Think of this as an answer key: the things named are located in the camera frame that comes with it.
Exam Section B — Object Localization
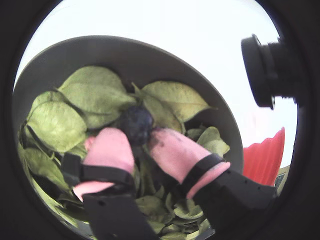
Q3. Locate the pink padded gripper finger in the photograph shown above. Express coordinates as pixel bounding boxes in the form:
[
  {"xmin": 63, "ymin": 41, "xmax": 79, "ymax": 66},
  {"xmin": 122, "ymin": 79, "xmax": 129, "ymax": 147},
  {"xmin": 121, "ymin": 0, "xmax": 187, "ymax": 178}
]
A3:
[
  {"xmin": 60, "ymin": 127, "xmax": 159, "ymax": 240},
  {"xmin": 149, "ymin": 127, "xmax": 280, "ymax": 237}
]

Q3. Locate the dark blueberry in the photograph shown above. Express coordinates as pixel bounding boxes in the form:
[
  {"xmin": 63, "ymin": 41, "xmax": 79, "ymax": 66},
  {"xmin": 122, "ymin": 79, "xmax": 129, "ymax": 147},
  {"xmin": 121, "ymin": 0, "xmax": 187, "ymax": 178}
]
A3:
[{"xmin": 119, "ymin": 104, "xmax": 155, "ymax": 146}]

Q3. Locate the pile of green leaves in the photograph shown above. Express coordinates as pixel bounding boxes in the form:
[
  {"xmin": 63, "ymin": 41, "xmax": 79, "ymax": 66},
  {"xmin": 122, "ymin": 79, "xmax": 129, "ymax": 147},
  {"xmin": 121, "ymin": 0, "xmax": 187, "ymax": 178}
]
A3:
[{"xmin": 17, "ymin": 65, "xmax": 231, "ymax": 240}]

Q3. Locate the red collapsible silicone cup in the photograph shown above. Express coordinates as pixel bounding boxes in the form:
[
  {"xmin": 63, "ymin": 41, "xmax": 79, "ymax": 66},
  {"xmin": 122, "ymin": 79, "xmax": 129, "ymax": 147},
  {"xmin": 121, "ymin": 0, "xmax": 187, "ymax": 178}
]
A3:
[{"xmin": 242, "ymin": 126, "xmax": 286, "ymax": 187}]

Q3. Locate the dark grey round bowl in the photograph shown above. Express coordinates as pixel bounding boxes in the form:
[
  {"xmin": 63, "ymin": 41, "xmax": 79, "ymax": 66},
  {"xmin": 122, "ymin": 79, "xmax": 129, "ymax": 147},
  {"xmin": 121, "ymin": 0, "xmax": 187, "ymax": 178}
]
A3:
[{"xmin": 11, "ymin": 34, "xmax": 245, "ymax": 240}]

